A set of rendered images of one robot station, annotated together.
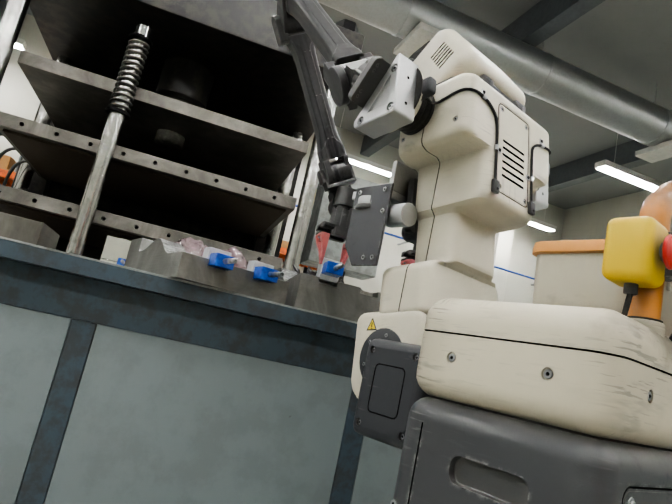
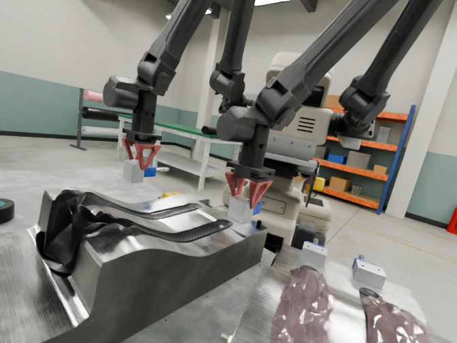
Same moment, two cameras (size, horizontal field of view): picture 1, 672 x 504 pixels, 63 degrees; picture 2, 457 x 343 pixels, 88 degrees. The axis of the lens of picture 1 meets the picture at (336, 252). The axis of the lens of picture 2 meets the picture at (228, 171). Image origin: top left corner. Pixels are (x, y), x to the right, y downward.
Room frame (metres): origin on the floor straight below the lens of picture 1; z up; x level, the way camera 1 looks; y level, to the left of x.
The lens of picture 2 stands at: (1.71, 0.43, 1.11)
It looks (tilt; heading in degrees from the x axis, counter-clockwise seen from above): 11 degrees down; 234
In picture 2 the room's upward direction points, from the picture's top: 11 degrees clockwise
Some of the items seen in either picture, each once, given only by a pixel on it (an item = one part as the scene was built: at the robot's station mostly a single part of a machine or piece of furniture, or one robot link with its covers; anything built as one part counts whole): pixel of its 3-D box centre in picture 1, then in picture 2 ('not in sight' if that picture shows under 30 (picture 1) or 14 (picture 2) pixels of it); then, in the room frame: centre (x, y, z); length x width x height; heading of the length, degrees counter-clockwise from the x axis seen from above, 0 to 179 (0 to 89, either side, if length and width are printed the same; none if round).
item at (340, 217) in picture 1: (340, 222); (251, 157); (1.35, 0.00, 1.04); 0.10 x 0.07 x 0.07; 105
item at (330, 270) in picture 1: (334, 268); (251, 205); (1.30, 0.00, 0.91); 0.13 x 0.05 x 0.05; 15
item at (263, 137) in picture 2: (345, 200); (254, 131); (1.35, 0.00, 1.10); 0.07 x 0.06 x 0.07; 9
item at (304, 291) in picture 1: (323, 298); (139, 237); (1.58, 0.01, 0.87); 0.50 x 0.26 x 0.14; 15
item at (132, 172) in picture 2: not in sight; (149, 170); (1.50, -0.25, 0.93); 0.13 x 0.05 x 0.05; 15
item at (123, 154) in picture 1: (157, 186); not in sight; (2.33, 0.82, 1.27); 1.10 x 0.74 x 0.05; 105
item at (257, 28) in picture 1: (186, 81); not in sight; (2.28, 0.81, 1.75); 1.30 x 0.84 x 0.61; 105
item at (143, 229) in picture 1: (141, 241); not in sight; (2.33, 0.82, 1.02); 1.10 x 0.74 x 0.05; 105
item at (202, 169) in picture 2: not in sight; (176, 145); (-0.09, -3.94, 0.51); 2.40 x 1.13 x 1.02; 112
